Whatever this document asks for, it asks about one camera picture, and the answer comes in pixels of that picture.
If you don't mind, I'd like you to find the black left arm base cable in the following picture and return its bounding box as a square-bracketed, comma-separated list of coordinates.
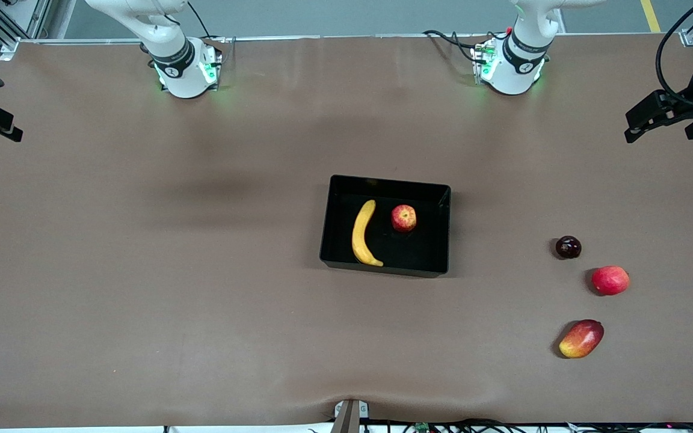
[423, 29, 479, 64]

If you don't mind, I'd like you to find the brown table cover mat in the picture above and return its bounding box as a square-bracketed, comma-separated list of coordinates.
[0, 33, 693, 429]

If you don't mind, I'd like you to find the small red yellow apple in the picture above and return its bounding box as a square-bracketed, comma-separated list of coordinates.
[391, 204, 417, 233]

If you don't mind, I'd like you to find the dark purple plum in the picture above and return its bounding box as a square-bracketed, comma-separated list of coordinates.
[555, 236, 582, 260]

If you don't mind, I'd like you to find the red peach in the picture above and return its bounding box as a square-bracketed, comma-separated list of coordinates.
[591, 266, 630, 296]

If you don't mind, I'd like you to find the black plastic box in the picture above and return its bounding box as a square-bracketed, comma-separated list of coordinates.
[319, 174, 452, 278]

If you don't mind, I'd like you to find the red yellow mango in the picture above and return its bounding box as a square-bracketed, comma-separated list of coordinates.
[559, 319, 605, 359]

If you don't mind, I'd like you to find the camera mount post with bracket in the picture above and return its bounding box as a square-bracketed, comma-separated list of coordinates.
[330, 399, 370, 433]

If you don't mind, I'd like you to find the yellow banana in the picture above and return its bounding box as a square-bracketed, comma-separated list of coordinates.
[351, 200, 384, 267]

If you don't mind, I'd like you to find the yellow floor tape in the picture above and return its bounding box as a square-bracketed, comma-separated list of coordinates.
[640, 0, 663, 34]

